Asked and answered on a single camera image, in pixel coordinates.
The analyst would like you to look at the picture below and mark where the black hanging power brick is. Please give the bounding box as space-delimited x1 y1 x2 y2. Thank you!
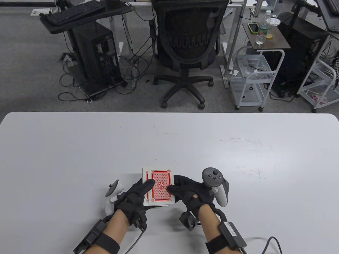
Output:
148 19 157 57

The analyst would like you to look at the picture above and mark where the white charger cable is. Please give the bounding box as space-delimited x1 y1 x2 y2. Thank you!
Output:
245 59 274 79

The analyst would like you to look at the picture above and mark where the thick black cable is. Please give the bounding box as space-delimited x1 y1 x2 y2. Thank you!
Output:
240 236 283 254

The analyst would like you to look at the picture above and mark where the single red-backed playing card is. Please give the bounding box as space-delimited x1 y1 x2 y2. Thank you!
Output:
146 169 176 205

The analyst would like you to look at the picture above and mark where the black white checkered cloth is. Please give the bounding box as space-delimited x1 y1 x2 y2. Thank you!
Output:
324 57 339 80

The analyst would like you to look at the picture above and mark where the black computer tower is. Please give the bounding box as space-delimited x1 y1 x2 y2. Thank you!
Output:
265 12 331 98
69 21 127 97

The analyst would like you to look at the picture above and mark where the deck of red playing cards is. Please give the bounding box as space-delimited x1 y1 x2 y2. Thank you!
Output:
142 167 176 207

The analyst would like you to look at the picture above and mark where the black keyboard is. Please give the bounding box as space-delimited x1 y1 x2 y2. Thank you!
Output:
324 0 339 15
43 0 106 25

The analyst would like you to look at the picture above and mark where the white and black VR controller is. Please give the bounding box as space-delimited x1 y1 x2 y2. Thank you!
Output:
202 167 229 207
105 180 124 216

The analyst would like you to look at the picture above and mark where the black strapped wrist sensor box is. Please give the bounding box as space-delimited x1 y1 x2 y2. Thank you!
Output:
73 219 120 254
205 221 248 250

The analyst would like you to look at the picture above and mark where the black mesh office chair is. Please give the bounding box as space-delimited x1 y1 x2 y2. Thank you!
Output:
151 0 230 109

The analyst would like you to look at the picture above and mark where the red and white card packet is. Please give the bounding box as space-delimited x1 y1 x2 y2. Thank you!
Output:
310 93 328 105

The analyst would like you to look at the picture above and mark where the person's right hand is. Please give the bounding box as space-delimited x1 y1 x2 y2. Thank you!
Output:
167 175 217 219

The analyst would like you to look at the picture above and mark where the white desk leg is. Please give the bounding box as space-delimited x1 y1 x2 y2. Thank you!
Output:
220 0 248 89
109 15 125 57

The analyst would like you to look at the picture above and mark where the person's right forearm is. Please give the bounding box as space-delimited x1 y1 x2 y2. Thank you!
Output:
197 205 248 254

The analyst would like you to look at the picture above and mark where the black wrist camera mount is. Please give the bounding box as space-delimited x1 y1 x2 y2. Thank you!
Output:
134 211 148 231
179 212 202 232

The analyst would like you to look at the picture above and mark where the white rolling wire cart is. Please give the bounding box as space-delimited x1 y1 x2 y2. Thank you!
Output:
297 34 339 113
229 46 278 111

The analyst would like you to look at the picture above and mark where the brown side table white frame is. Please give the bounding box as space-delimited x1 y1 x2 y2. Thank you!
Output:
242 19 291 99

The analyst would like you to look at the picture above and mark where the clear bottle green label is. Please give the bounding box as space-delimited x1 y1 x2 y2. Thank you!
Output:
255 10 273 45

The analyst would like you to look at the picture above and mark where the clear plastic cup with lid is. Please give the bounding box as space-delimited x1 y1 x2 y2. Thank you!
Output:
266 16 282 32

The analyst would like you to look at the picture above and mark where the person's left hand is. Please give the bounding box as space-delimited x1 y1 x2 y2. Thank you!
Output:
114 178 159 225

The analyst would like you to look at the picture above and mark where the thin black cable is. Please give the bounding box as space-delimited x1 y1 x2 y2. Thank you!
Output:
127 229 145 254

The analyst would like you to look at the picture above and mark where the person's left forearm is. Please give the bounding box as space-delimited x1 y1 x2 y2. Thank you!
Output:
87 209 133 254

